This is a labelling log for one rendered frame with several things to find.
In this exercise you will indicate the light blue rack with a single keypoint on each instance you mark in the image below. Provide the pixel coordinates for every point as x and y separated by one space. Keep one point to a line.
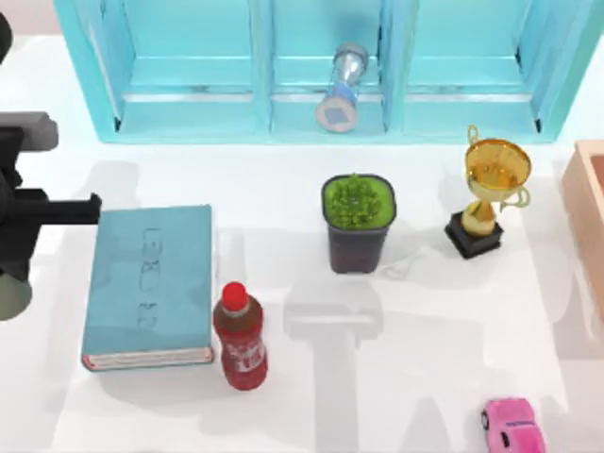
198 71

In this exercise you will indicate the blue and silver hourglass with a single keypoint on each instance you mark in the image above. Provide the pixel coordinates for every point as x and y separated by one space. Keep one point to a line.
340 94

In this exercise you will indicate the green plant in black pot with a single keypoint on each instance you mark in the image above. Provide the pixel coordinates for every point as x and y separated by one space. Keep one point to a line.
358 212

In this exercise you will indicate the gold trophy on black base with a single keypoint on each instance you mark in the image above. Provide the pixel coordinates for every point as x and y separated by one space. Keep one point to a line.
495 174

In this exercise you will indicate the teal hardcover book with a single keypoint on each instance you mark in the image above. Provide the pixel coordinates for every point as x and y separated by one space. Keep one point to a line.
146 283

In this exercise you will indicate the red bottle with red cap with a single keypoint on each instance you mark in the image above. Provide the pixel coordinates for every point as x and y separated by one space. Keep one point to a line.
239 340

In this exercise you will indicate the pink toy car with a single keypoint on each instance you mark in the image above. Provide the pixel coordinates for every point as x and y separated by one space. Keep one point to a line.
514 427

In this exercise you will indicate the salmon-coloured shallow box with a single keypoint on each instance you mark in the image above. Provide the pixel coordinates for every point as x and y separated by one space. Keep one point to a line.
578 198

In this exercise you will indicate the grey rounded box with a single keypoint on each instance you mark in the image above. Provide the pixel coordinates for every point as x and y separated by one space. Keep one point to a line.
33 129

